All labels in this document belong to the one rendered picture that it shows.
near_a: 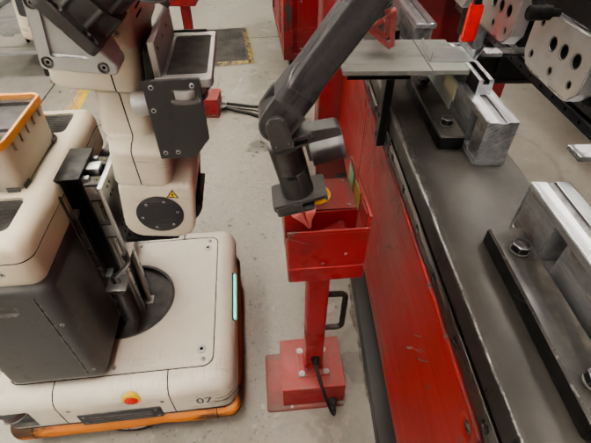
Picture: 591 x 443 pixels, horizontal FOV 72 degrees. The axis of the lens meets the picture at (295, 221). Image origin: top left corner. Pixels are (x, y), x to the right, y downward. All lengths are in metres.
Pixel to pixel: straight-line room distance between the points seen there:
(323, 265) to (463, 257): 0.29
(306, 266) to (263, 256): 0.99
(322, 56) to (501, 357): 0.46
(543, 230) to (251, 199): 1.62
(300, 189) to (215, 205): 1.40
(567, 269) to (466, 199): 0.22
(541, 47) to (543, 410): 0.47
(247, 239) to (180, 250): 0.47
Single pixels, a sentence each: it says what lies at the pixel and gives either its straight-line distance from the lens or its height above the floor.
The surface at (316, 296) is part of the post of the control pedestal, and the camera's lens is 1.04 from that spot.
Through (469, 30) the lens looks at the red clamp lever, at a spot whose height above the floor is 1.10.
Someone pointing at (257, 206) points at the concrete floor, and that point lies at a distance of 2.05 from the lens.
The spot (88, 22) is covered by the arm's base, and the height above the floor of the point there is 1.18.
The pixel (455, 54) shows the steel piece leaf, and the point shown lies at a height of 1.00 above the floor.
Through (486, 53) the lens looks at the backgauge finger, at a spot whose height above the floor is 1.00.
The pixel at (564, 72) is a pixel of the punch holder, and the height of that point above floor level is 1.13.
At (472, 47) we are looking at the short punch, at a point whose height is 1.03.
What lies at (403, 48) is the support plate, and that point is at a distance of 1.03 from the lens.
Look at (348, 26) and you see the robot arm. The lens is 0.61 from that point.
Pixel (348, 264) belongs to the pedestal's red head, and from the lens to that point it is 0.85.
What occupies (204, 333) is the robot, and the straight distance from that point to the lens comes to 1.27.
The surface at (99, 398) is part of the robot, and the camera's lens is 1.30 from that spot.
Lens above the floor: 1.34
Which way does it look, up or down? 43 degrees down
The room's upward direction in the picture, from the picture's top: straight up
